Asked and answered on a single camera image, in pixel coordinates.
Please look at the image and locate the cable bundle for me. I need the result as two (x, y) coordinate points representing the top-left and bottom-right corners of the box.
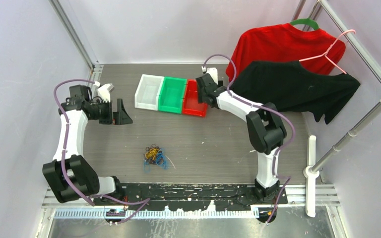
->
(142, 144), (176, 174)

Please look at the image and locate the aluminium corner post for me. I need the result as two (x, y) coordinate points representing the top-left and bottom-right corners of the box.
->
(49, 0), (104, 81)

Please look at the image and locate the red t-shirt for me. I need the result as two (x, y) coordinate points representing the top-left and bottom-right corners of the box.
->
(226, 23), (346, 81)

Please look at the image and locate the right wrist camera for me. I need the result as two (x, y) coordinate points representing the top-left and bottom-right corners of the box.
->
(201, 66), (218, 84)

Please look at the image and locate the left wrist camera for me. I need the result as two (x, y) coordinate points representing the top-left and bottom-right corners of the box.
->
(97, 83), (114, 103)

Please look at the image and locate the green plastic bin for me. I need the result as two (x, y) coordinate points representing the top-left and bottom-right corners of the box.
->
(158, 77), (187, 114)

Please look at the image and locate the green hanger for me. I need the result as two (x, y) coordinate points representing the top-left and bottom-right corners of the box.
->
(289, 18), (320, 30)

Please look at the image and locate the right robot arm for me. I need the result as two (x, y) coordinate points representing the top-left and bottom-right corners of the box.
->
(196, 73), (287, 204)

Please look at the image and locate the metal clothes rack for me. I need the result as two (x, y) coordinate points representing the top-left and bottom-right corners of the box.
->
(293, 0), (381, 219)

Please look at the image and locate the red plastic bin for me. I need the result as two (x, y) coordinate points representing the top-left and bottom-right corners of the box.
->
(182, 79), (208, 117)

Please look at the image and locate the white plastic bin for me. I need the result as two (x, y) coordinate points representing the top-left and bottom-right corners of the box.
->
(134, 74), (164, 111)

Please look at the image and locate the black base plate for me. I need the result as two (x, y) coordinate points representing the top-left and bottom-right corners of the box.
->
(93, 182), (289, 212)

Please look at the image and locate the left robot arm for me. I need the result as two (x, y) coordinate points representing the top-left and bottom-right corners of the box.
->
(42, 82), (133, 205)

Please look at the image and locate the black t-shirt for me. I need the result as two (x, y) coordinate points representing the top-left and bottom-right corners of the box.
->
(231, 61), (361, 124)

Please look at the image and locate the pink hanger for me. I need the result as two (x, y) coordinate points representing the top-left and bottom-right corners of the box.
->
(299, 29), (356, 74)

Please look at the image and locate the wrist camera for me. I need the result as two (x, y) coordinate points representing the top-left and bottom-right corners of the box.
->
(97, 83), (114, 103)
(201, 66), (218, 84)

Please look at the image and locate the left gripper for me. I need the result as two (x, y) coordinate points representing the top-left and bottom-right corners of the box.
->
(89, 99), (132, 125)

